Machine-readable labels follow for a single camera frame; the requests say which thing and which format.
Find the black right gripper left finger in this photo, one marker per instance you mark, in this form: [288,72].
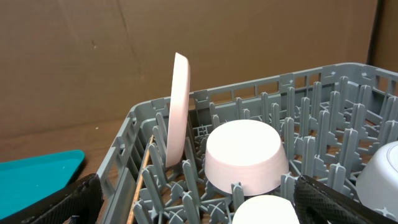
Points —
[79,202]

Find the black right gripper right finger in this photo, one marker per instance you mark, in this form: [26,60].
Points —
[315,202]

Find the wooden chopstick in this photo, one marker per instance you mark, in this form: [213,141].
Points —
[139,182]

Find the white ceramic cup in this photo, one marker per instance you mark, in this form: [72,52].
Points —
[266,209]

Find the grey saucer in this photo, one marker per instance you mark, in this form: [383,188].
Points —
[376,185]

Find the large pink plate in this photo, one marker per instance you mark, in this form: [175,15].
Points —
[178,110]

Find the teal plastic tray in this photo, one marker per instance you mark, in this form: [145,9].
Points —
[27,181]

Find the grey plastic dish rack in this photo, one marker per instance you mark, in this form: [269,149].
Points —
[331,121]

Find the brown cardboard backdrop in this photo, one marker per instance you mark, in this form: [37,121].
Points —
[65,63]

